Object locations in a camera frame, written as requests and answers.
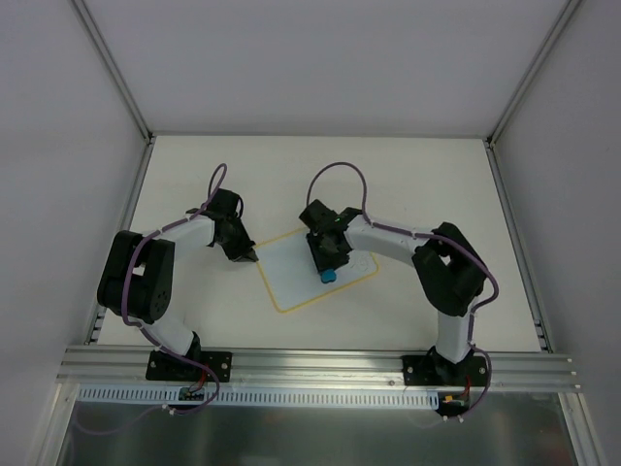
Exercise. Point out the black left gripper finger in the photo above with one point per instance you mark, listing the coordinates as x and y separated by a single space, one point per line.
244 244
238 258

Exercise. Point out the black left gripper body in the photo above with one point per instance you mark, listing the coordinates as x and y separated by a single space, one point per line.
237 243

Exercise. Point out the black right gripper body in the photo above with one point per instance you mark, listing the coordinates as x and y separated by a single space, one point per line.
330 259

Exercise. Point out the blue whiteboard eraser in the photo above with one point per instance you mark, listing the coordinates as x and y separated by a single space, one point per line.
328 276

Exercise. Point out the yellow framed whiteboard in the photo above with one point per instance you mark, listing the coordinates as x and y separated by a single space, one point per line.
289 274

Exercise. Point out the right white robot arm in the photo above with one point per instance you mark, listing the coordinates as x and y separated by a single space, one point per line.
451 274

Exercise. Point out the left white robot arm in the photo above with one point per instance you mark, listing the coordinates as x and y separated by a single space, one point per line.
137 280

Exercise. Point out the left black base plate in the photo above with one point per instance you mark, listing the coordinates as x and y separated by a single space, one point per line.
163 367

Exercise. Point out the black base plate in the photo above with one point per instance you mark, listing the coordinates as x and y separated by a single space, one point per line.
163 367
436 374

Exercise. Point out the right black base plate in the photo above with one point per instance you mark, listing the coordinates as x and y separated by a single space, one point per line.
436 374

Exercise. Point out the aluminium mounting rail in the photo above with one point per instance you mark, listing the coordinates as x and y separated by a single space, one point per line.
323 369

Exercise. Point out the white slotted cable duct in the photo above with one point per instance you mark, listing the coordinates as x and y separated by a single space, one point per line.
263 397

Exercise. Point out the left aluminium frame post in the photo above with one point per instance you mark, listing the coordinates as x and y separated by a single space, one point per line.
98 41

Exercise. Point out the aluminium frame post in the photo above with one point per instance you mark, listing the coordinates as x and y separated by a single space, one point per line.
98 41
555 32

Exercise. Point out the right aluminium frame post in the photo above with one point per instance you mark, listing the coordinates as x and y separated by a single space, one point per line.
555 32

